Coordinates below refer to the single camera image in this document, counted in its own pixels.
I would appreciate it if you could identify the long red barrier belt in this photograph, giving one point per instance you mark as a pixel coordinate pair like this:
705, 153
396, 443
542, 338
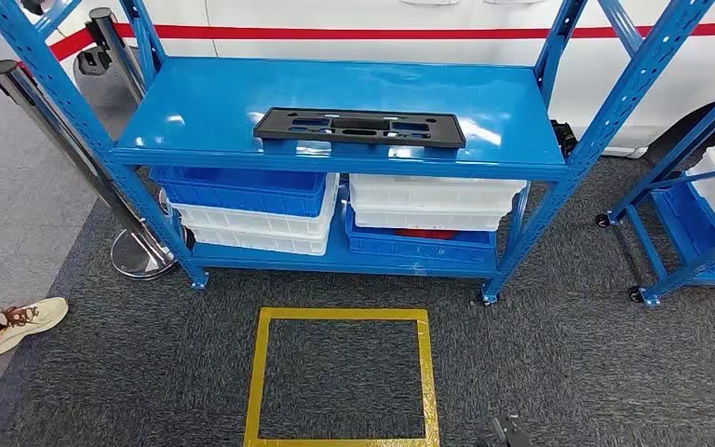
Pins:
333, 32

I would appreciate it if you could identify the white car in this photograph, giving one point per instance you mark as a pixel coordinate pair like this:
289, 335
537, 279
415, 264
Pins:
394, 12

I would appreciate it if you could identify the black plastic frame part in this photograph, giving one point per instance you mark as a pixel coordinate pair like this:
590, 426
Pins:
357, 126

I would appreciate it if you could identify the blue metal shelf rack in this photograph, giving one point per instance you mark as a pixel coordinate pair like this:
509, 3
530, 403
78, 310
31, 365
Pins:
333, 86
672, 155

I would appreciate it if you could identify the yellow floor tape square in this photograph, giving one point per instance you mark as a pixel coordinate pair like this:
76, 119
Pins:
259, 370

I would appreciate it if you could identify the person's foot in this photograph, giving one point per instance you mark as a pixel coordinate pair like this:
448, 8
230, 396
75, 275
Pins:
24, 324

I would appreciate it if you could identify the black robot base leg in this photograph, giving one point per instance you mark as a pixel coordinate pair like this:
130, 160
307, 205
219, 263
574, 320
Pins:
510, 433

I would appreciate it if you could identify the blue plastic bin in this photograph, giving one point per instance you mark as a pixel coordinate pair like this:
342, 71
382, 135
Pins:
419, 250
687, 216
240, 188

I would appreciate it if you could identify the red item in bin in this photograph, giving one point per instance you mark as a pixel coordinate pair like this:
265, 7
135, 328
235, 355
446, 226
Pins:
425, 234

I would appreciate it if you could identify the short red barrier belt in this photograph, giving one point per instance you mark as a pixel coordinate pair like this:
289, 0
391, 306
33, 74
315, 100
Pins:
67, 44

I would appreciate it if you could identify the small black device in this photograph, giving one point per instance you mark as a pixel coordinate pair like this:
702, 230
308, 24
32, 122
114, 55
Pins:
564, 139

